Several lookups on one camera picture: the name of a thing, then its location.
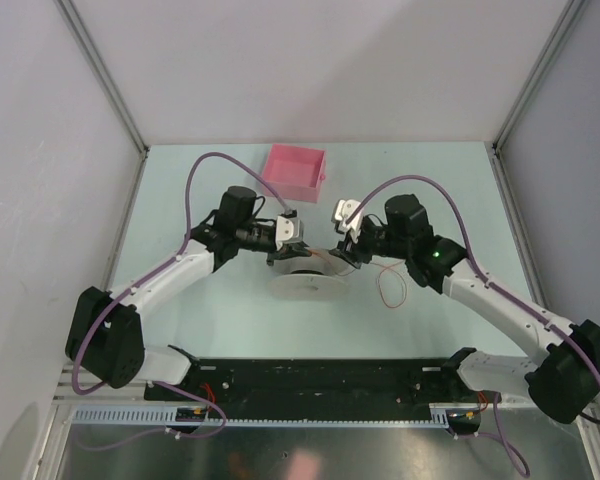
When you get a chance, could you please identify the pink plastic box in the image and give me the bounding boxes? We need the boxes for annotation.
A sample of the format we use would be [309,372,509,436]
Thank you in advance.
[261,144,326,204]

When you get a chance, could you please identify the right aluminium corner post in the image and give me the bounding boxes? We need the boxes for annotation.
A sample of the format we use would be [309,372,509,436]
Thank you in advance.
[494,0,592,146]

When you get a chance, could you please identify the left aluminium corner post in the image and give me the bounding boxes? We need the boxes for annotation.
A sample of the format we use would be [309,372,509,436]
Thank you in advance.
[53,0,149,155]

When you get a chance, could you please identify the grey slotted cable duct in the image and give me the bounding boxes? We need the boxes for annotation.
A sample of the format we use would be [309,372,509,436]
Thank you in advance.
[71,405,449,429]

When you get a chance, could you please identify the aluminium frame rail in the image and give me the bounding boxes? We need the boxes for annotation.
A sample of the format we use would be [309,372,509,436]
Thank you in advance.
[53,364,146,404]

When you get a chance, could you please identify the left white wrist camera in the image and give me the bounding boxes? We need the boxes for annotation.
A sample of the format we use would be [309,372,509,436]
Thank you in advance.
[275,209,304,250]

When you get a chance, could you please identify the aluminium corner post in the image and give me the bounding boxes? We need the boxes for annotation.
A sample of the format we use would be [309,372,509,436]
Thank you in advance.
[494,0,592,146]
[53,0,149,155]

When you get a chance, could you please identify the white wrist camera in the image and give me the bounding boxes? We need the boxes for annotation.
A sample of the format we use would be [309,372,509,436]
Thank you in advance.
[332,199,363,242]
[275,209,304,250]

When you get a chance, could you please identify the white plastic spool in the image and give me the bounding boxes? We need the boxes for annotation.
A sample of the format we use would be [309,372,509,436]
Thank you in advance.
[269,249,353,301]

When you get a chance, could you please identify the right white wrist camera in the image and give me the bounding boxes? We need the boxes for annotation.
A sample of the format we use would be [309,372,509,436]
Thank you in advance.
[332,199,363,242]

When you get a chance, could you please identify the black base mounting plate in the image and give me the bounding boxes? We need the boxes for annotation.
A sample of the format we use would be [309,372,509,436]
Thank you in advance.
[144,357,502,402]

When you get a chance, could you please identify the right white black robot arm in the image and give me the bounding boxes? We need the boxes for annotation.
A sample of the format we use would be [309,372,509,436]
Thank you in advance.
[332,194,600,424]

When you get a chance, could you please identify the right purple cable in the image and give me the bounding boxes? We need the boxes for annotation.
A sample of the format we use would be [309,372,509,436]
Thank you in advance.
[343,174,600,475]

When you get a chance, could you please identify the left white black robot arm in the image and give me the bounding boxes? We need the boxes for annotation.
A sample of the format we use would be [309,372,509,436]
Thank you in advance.
[65,186,305,400]

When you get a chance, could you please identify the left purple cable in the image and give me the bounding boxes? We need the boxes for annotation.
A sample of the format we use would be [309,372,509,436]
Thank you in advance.
[72,151,299,451]

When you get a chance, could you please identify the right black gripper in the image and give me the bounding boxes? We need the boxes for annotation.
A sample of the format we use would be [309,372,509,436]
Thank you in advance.
[329,219,410,270]

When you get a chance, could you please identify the purple cable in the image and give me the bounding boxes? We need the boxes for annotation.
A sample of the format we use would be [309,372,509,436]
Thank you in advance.
[72,151,299,451]
[343,174,600,475]

